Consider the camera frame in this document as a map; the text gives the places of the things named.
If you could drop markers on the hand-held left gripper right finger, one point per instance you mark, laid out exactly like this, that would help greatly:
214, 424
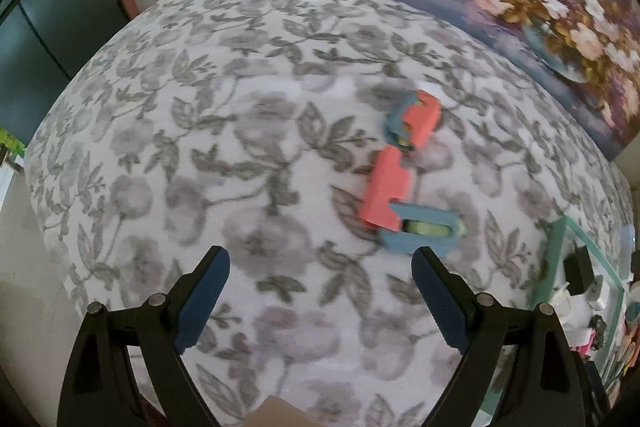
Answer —
440, 302

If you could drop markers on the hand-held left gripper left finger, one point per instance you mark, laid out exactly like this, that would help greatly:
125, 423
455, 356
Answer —
200, 302

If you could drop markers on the teal shallow box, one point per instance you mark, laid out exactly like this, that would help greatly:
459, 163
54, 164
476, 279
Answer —
552, 267

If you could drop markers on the black charger cube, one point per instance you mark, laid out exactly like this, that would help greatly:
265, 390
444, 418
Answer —
577, 269

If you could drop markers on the white charger cube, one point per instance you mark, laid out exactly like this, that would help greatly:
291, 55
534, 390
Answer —
600, 294

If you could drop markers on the small coral blue toy knife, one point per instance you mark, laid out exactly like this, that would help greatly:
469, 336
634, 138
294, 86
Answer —
422, 117

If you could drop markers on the beige cardboard piece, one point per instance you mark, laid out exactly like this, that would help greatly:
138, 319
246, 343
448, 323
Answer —
277, 414

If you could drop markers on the pile of colourful small things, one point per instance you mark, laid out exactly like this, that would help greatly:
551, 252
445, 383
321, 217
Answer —
622, 357

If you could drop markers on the round teal disc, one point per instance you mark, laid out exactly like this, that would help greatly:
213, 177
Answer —
634, 312

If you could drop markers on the green printed box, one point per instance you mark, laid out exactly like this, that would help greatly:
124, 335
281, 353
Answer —
10, 144

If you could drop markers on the flower painting canvas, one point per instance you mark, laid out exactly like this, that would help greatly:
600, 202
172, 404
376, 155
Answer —
525, 7

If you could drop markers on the dark teal cabinet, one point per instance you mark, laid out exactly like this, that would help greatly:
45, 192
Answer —
40, 32

